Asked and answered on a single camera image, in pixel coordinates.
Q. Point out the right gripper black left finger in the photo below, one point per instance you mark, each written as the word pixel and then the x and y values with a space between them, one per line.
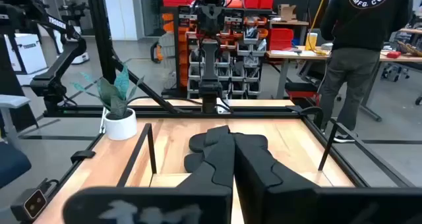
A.
pixel 214 171

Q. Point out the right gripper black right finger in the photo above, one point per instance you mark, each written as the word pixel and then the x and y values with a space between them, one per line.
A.
pixel 263 191

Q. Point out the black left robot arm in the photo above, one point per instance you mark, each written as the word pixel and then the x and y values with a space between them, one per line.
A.
pixel 210 62

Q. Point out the red plastic bin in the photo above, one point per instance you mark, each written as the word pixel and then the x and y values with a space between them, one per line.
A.
pixel 258 1
pixel 178 1

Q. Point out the parts rack with bins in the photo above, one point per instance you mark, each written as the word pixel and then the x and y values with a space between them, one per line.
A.
pixel 230 72

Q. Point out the red storage box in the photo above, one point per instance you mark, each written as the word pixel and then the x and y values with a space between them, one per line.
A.
pixel 280 39

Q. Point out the small cardboard box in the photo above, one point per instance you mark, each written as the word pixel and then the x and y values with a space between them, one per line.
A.
pixel 287 13

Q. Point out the yellow plastic container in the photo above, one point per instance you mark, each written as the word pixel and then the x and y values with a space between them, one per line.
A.
pixel 311 41

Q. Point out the green plant in white pot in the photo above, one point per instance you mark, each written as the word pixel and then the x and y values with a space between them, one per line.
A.
pixel 120 128

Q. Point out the black and red stool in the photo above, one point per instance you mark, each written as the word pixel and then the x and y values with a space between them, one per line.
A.
pixel 301 87

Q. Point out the small black table clamp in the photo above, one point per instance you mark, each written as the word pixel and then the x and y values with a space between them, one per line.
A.
pixel 82 155

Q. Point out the person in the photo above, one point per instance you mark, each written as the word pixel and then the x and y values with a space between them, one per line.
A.
pixel 356 26

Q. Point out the white Trossen printed box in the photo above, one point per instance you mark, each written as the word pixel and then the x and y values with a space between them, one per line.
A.
pixel 29 52

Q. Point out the small red desk item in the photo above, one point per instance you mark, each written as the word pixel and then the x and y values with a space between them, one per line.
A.
pixel 393 54

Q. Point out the wooden top work desk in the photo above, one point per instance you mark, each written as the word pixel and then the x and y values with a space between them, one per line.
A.
pixel 409 59

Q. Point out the office chair blue seat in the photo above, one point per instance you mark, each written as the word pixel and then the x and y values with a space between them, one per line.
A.
pixel 11 164

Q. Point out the black frame wooden shelf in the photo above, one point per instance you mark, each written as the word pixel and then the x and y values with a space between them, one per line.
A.
pixel 168 180

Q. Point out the black frame upright post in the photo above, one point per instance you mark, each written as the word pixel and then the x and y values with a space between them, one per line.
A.
pixel 99 26

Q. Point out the table-level camera box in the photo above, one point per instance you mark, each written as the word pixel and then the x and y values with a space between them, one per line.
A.
pixel 33 202

